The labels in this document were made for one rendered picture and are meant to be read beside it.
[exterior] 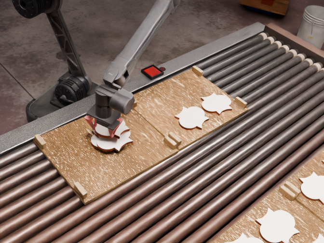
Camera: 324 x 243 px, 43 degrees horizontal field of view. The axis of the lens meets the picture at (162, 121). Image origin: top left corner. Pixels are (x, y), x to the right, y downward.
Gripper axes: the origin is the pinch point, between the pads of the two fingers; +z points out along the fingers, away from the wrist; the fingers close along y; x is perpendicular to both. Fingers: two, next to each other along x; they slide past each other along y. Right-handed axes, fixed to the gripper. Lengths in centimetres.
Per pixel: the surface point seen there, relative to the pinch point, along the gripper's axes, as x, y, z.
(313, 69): 103, 60, 11
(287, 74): 91, 49, 11
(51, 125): -0.3, -23.2, 9.1
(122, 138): 3.6, 5.8, 3.4
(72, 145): -6.7, -9.1, 6.8
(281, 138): 43, 58, 9
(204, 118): 33.2, 26.9, 6.4
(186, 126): 25.2, 22.5, 6.2
